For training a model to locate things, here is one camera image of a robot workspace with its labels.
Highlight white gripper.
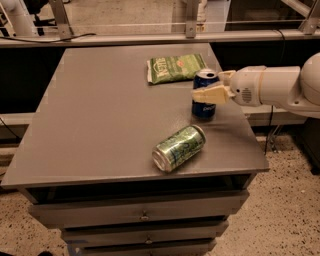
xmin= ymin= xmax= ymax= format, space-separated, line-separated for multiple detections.
xmin=192 ymin=66 xmax=266 ymax=107

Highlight blue pepsi can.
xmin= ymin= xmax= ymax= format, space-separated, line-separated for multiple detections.
xmin=192 ymin=68 xmax=219 ymax=119

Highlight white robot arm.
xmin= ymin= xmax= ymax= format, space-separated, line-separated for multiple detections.
xmin=192 ymin=53 xmax=320 ymax=119

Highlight green soda can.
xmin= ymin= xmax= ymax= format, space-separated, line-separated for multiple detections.
xmin=152 ymin=125 xmax=206 ymax=172

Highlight green chip bag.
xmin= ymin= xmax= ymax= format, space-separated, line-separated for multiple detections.
xmin=147 ymin=54 xmax=207 ymax=85

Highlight middle grey drawer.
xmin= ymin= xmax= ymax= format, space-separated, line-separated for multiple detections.
xmin=62 ymin=220 xmax=229 ymax=247

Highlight grey drawer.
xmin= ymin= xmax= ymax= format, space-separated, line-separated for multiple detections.
xmin=62 ymin=220 xmax=229 ymax=247
xmin=29 ymin=190 xmax=249 ymax=228
xmin=68 ymin=239 xmax=216 ymax=256

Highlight bottom grey drawer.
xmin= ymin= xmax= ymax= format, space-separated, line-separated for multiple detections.
xmin=68 ymin=239 xmax=216 ymax=256

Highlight top grey drawer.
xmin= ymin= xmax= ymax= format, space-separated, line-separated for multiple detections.
xmin=29 ymin=190 xmax=249 ymax=228

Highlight black cable right side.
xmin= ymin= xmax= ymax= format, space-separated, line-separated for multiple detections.
xmin=264 ymin=105 xmax=284 ymax=156

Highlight grey metal rail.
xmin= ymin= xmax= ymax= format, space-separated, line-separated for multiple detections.
xmin=0 ymin=29 xmax=320 ymax=48

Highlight black cable on rail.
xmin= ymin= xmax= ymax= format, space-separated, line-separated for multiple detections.
xmin=0 ymin=32 xmax=98 ymax=44

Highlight metal bracket post left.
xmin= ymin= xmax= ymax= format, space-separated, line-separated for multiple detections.
xmin=49 ymin=0 xmax=73 ymax=39

